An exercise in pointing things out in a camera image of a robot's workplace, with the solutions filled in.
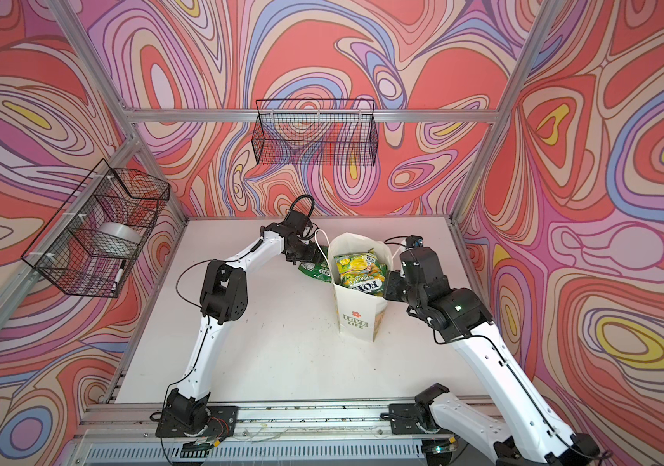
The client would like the black wire basket back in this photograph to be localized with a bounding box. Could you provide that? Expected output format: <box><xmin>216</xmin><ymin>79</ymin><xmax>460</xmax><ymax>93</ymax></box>
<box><xmin>251</xmin><ymin>97</ymin><xmax>380</xmax><ymax>167</ymax></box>

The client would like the black marker in basket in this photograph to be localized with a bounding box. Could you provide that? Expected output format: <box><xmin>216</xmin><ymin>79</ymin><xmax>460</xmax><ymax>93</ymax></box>
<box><xmin>111</xmin><ymin>268</ymin><xmax>124</xmax><ymax>295</ymax></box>

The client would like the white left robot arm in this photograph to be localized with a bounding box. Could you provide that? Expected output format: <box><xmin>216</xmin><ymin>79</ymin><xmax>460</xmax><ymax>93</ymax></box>
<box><xmin>156</xmin><ymin>210</ymin><xmax>324</xmax><ymax>439</ymax></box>

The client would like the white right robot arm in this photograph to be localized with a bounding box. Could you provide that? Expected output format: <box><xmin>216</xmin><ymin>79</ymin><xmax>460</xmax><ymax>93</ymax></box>
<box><xmin>384</xmin><ymin>237</ymin><xmax>609</xmax><ymax>465</ymax></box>

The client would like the illustrated paper gift bag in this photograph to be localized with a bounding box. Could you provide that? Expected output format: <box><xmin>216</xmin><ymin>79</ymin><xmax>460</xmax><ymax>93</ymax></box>
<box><xmin>316</xmin><ymin>230</ymin><xmax>394</xmax><ymax>343</ymax></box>

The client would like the white cylinder in basket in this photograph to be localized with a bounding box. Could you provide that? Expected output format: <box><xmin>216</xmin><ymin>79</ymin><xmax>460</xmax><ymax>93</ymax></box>
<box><xmin>92</xmin><ymin>223</ymin><xmax>142</xmax><ymax>258</ymax></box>

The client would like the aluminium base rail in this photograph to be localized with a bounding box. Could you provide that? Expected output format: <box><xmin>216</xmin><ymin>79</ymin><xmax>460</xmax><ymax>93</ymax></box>
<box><xmin>64</xmin><ymin>399</ymin><xmax>489</xmax><ymax>465</ymax></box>

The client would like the green candy bag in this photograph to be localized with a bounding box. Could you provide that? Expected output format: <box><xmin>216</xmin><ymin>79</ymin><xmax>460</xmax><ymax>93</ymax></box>
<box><xmin>298</xmin><ymin>259</ymin><xmax>332</xmax><ymax>283</ymax></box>

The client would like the black wire basket left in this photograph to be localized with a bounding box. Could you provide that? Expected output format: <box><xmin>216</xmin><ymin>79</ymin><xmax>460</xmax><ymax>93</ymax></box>
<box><xmin>21</xmin><ymin>159</ymin><xmax>171</xmax><ymax>298</ymax></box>

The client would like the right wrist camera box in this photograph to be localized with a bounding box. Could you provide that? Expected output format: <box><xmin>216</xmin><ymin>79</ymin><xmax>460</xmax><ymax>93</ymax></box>
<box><xmin>405</xmin><ymin>235</ymin><xmax>424</xmax><ymax>249</ymax></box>

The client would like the green yellow Fox's bag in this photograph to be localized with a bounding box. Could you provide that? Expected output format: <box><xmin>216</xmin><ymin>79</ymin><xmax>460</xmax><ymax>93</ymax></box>
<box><xmin>334</xmin><ymin>250</ymin><xmax>388</xmax><ymax>296</ymax></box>

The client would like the black wire basket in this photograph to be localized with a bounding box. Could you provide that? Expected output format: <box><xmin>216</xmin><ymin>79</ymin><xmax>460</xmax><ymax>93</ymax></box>
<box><xmin>21</xmin><ymin>159</ymin><xmax>171</xmax><ymax>298</ymax></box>
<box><xmin>251</xmin><ymin>97</ymin><xmax>380</xmax><ymax>167</ymax></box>

